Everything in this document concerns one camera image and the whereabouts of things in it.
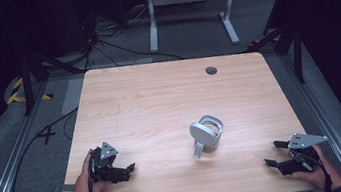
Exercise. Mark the yellow black hazard tape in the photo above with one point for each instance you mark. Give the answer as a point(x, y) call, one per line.
point(16, 94)

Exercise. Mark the grey floor tape patch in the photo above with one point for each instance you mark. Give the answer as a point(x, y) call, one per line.
point(72, 96)

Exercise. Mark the person's right hand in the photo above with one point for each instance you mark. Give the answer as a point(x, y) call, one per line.
point(317, 174)

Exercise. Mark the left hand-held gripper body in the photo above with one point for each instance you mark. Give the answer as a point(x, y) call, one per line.
point(107, 172)

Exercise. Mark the black metal stand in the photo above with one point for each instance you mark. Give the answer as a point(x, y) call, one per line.
point(296, 48)
point(27, 86)

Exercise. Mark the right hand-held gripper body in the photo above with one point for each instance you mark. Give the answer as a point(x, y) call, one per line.
point(297, 164)

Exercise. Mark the person's left hand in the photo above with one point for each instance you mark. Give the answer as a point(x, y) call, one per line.
point(85, 185)

